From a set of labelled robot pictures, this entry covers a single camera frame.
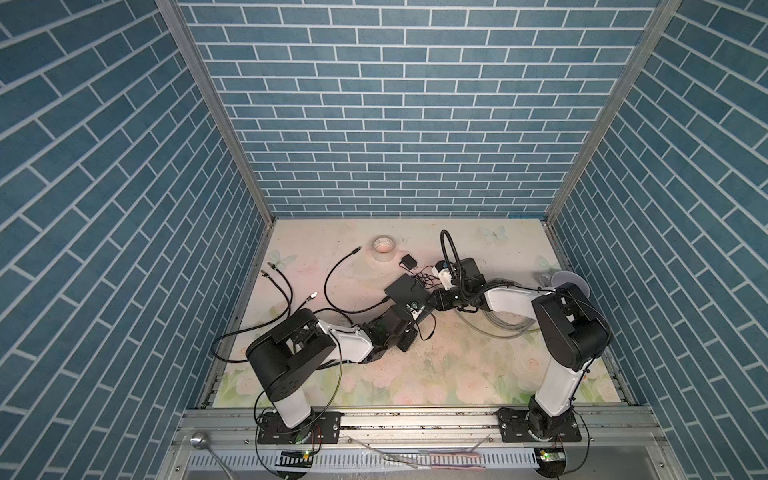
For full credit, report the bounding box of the short black ethernet cable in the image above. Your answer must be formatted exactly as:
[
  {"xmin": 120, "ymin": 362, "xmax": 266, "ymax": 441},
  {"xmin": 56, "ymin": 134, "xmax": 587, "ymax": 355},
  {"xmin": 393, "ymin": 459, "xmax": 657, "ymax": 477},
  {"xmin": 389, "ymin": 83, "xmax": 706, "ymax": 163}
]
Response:
[{"xmin": 322, "ymin": 245, "xmax": 391, "ymax": 317}]

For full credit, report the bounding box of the black network switch box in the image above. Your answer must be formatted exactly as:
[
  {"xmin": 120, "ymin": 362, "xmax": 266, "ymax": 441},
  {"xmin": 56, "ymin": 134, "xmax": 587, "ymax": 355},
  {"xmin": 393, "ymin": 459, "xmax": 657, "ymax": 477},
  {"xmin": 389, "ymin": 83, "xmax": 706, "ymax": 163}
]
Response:
[{"xmin": 384, "ymin": 274, "xmax": 430, "ymax": 310}]

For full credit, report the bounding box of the grey ethernet cable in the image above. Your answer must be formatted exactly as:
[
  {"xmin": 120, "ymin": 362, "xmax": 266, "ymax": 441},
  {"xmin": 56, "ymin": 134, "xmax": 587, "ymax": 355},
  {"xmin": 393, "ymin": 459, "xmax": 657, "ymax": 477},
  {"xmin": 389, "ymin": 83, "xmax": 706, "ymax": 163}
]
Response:
[{"xmin": 455, "ymin": 305, "xmax": 538, "ymax": 341}]

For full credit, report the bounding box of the black power adapter with cord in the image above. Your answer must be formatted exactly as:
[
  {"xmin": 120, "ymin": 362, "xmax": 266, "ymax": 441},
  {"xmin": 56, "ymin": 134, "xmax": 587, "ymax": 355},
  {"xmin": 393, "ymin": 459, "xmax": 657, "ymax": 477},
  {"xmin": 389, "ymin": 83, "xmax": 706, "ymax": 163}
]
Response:
[{"xmin": 399, "ymin": 254, "xmax": 442, "ymax": 289}]

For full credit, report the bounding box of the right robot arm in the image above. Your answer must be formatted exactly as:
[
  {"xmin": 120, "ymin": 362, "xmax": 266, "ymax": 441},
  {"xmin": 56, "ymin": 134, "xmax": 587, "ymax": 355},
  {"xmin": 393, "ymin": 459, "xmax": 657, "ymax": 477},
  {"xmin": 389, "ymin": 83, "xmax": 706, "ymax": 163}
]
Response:
[{"xmin": 430, "ymin": 258, "xmax": 613, "ymax": 426}]

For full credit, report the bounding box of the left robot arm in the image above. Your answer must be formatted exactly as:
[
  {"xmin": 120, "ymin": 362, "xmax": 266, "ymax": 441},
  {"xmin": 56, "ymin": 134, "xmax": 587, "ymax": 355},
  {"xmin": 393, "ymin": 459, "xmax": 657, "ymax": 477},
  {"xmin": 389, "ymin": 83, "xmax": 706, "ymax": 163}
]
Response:
[{"xmin": 245, "ymin": 306, "xmax": 417, "ymax": 429}]

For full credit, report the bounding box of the clear tape roll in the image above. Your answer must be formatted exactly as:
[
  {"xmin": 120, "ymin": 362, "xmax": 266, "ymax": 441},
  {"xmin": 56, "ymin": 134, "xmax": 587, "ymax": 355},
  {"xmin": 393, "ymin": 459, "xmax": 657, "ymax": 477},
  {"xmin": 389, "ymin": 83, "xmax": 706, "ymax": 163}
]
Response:
[{"xmin": 371, "ymin": 236, "xmax": 397, "ymax": 263}]

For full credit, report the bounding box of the lavender ceramic mug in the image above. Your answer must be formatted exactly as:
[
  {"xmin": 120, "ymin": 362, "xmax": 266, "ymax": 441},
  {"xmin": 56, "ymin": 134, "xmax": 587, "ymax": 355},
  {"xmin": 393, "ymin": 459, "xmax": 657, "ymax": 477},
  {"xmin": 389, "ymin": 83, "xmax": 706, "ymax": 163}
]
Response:
[{"xmin": 551, "ymin": 270, "xmax": 591, "ymax": 298}]

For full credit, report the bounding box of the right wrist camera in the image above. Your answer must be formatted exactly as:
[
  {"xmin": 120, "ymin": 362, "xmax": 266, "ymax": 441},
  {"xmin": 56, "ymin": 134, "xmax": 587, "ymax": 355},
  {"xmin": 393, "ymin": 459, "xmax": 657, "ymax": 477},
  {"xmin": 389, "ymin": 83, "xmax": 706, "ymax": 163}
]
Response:
[{"xmin": 432, "ymin": 261, "xmax": 454, "ymax": 291}]

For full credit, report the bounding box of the long black cable pair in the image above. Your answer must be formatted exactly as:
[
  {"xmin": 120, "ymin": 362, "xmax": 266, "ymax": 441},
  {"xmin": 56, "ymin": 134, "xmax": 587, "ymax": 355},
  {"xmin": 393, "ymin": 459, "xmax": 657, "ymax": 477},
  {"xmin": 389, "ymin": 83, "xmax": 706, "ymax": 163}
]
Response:
[{"xmin": 209, "ymin": 262, "xmax": 319, "ymax": 364}]

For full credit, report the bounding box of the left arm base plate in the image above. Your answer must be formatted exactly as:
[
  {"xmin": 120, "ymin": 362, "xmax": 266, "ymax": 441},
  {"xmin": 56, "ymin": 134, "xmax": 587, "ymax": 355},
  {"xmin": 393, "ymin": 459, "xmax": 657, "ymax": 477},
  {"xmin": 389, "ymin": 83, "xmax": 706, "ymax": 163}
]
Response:
[{"xmin": 257, "ymin": 411, "xmax": 342, "ymax": 445}]

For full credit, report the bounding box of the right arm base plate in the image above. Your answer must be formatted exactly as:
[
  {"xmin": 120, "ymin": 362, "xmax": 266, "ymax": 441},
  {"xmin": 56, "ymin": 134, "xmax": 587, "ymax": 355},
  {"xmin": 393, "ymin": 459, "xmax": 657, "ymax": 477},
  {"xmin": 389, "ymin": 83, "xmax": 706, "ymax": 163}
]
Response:
[{"xmin": 495, "ymin": 407, "xmax": 582, "ymax": 443}]

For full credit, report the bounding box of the aluminium mounting rail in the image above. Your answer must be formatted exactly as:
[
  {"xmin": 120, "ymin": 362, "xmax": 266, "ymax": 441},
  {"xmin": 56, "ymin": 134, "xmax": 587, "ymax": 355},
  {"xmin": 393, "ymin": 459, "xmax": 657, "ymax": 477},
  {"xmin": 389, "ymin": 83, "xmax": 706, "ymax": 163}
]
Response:
[{"xmin": 158, "ymin": 404, "xmax": 683, "ymax": 479}]

